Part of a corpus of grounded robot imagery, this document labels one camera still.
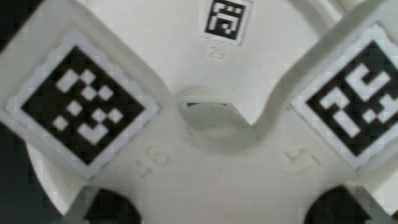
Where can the white cross-shaped table base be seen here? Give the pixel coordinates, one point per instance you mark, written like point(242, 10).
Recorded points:
point(213, 186)

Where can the white cylindrical table leg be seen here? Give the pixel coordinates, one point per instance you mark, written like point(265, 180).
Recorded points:
point(219, 129)

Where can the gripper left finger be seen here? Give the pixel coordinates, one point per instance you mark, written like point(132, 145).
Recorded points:
point(102, 207)

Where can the white round table top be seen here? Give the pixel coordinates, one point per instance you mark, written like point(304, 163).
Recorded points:
point(189, 43)

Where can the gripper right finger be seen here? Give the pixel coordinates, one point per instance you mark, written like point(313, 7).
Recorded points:
point(345, 206)

